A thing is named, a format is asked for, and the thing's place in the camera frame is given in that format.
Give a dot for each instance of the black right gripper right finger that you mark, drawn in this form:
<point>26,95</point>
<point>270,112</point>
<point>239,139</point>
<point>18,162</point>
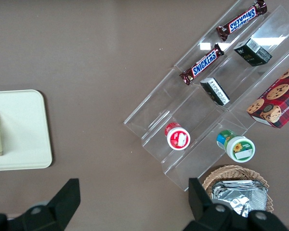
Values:
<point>204,214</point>

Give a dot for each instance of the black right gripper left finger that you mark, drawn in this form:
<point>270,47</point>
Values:
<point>60,207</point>

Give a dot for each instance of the light oval wicker basket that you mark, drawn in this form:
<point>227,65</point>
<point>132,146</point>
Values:
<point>231,170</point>

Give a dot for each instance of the cream rectangular tray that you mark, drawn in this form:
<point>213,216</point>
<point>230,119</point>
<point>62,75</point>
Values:
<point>21,132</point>

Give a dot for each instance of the stack of foil trays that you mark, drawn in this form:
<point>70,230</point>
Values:
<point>240,195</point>

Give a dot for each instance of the green lid cup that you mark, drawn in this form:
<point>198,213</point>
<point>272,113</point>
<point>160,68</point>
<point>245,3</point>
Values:
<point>240,149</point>

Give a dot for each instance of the red lid cup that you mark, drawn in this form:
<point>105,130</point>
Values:
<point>178,138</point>

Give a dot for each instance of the clear acrylic stepped display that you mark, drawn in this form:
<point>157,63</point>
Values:
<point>159,106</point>

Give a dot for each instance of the small dark green box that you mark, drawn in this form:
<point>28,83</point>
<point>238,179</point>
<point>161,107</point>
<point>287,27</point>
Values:
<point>251,54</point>
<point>214,91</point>

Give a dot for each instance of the red plaid cookie box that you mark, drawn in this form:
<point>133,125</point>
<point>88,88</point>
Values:
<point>277,101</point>

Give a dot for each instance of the Snickers chocolate bar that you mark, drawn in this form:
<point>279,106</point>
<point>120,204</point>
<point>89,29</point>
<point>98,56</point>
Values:
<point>203,63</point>
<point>242,20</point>

